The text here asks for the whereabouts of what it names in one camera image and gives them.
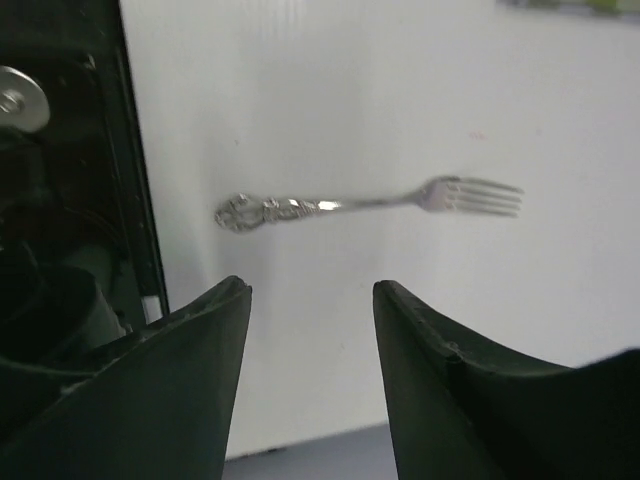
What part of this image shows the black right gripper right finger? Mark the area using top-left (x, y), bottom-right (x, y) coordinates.
top-left (373, 280), bottom-right (639, 479)

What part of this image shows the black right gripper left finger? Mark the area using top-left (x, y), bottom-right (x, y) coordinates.
top-left (1, 276), bottom-right (252, 479)

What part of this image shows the silver metal fork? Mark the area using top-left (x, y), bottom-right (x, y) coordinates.
top-left (214, 176), bottom-right (524, 234)

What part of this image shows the green white checkered cloth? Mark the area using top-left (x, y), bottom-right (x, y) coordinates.
top-left (528, 0), bottom-right (639, 13)

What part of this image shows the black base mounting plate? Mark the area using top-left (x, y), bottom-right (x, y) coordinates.
top-left (0, 0), bottom-right (169, 361)

